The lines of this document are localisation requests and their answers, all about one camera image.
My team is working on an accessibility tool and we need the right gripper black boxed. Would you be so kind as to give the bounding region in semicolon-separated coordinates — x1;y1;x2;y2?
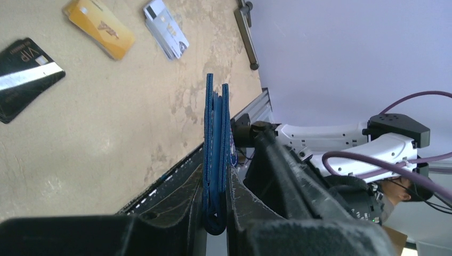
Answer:
244;122;384;225

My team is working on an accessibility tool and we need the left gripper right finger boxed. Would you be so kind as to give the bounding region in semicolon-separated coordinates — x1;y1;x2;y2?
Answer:
226;171;396;255

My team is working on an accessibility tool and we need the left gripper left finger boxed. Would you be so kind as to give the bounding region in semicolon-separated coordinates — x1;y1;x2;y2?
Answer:
1;166;206;255

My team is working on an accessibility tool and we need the blue leather card holder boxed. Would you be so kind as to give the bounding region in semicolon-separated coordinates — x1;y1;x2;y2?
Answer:
203;73;238;236

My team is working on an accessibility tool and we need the black credit card stack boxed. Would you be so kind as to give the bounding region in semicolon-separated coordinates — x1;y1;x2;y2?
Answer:
1;37;66;124

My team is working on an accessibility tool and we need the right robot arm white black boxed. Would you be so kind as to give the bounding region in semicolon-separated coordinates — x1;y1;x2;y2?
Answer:
232;114;433;223

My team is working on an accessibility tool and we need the aluminium frame rail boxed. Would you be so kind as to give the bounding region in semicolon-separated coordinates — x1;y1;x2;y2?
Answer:
232;88;275;124

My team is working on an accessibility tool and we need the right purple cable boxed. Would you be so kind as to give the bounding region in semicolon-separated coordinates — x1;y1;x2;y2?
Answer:
321;91;452;202

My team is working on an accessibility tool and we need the metal door handle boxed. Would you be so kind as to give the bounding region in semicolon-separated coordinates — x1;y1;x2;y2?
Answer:
233;0;260;70

